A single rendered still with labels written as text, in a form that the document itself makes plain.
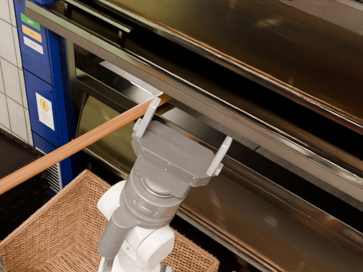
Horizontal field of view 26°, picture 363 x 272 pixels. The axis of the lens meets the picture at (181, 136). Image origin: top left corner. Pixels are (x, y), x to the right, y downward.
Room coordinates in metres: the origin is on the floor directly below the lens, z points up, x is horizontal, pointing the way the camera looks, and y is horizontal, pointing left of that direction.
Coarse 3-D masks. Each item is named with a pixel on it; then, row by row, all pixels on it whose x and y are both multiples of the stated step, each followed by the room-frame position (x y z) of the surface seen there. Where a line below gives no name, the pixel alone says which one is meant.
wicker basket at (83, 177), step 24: (72, 192) 1.80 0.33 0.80; (96, 192) 1.79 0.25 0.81; (48, 216) 1.73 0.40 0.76; (72, 216) 1.79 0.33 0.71; (24, 240) 1.66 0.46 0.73; (48, 240) 1.73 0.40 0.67; (72, 240) 1.78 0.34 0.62; (96, 240) 1.74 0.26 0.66; (192, 240) 1.54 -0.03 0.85; (24, 264) 1.66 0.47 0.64; (48, 264) 1.71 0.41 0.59; (72, 264) 1.71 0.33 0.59; (96, 264) 1.70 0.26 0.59; (168, 264) 1.55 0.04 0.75; (192, 264) 1.50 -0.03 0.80; (216, 264) 1.45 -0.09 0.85
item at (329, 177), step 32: (64, 32) 1.68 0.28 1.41; (96, 32) 1.68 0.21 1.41; (128, 64) 1.52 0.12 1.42; (160, 64) 1.53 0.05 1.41; (192, 64) 1.56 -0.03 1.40; (224, 96) 1.40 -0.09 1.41; (256, 96) 1.42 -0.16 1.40; (288, 128) 1.29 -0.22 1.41; (320, 128) 1.31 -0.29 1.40; (288, 160) 1.19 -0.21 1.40; (352, 160) 1.18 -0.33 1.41; (352, 192) 1.09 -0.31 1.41
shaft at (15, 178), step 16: (160, 96) 1.71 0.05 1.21; (128, 112) 1.63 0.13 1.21; (144, 112) 1.65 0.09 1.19; (96, 128) 1.56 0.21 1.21; (112, 128) 1.58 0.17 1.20; (80, 144) 1.51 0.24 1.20; (48, 160) 1.44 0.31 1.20; (16, 176) 1.38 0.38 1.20; (32, 176) 1.41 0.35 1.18; (0, 192) 1.34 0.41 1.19
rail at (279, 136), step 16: (32, 0) 1.79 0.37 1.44; (48, 16) 1.73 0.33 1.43; (64, 16) 1.71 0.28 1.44; (80, 32) 1.64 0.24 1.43; (112, 48) 1.56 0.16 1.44; (144, 64) 1.49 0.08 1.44; (176, 80) 1.42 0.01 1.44; (192, 96) 1.38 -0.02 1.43; (208, 96) 1.36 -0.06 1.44; (224, 112) 1.32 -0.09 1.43; (240, 112) 1.30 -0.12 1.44; (256, 128) 1.26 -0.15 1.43; (272, 128) 1.24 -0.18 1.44; (288, 144) 1.20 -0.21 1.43; (304, 144) 1.19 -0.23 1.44; (320, 160) 1.15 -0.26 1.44; (336, 160) 1.14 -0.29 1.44; (352, 176) 1.10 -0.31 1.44
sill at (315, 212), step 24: (96, 72) 1.87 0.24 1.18; (120, 96) 1.76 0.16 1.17; (144, 96) 1.75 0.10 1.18; (168, 120) 1.64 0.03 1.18; (192, 120) 1.64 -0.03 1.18; (216, 144) 1.54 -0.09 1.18; (240, 144) 1.54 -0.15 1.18; (240, 168) 1.46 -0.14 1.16; (264, 168) 1.44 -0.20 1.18; (288, 192) 1.36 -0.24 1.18; (312, 192) 1.36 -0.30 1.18; (312, 216) 1.31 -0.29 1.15; (336, 216) 1.28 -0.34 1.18; (360, 216) 1.28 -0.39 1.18; (360, 240) 1.22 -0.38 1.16
